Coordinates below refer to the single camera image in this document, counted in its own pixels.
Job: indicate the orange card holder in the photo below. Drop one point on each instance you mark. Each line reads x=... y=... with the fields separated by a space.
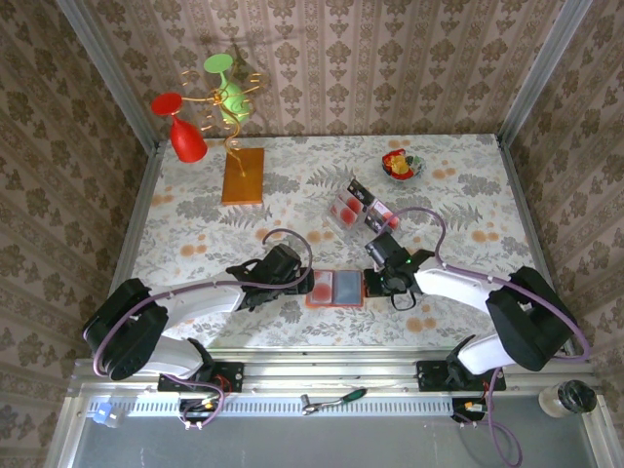
x=348 y=287

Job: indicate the red circle card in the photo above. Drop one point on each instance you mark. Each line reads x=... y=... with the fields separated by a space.
x=392 y=222
x=351 y=205
x=323 y=290
x=343 y=217

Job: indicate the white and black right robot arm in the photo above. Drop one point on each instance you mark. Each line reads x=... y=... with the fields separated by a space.
x=448 y=287

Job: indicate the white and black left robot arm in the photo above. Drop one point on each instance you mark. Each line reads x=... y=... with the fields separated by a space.
x=205 y=297

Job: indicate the black VIP card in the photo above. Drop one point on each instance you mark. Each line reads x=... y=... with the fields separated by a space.
x=378 y=214
x=358 y=190

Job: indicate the clear acrylic card stand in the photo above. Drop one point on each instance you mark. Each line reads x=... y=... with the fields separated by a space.
x=363 y=209

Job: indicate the yellow candy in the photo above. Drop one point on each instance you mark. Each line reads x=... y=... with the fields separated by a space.
x=401 y=165

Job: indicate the glass candy bowl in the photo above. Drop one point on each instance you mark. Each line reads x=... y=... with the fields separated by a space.
x=419 y=166

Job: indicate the red candy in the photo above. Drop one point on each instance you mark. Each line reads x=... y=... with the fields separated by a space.
x=387 y=158

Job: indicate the red plastic wine glass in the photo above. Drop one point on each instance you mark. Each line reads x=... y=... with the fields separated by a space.
x=187 y=139

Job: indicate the green plastic wine glass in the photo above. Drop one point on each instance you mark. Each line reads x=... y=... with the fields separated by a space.
x=233 y=100

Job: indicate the glass jar dark lid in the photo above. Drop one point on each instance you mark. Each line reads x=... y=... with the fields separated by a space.
x=568 y=399

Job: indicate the blue plug connector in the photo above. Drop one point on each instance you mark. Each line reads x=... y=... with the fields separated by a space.
x=101 y=414

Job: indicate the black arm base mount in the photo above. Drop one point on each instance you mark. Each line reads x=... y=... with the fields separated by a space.
x=429 y=375
x=234 y=375

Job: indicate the aluminium mounting rail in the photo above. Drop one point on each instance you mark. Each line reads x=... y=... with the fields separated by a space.
x=331 y=370

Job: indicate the aluminium table edge rail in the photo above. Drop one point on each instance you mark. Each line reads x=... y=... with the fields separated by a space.
x=144 y=195
x=527 y=219

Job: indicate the aluminium frame post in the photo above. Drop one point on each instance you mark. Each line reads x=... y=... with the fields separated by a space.
x=542 y=73
x=113 y=78

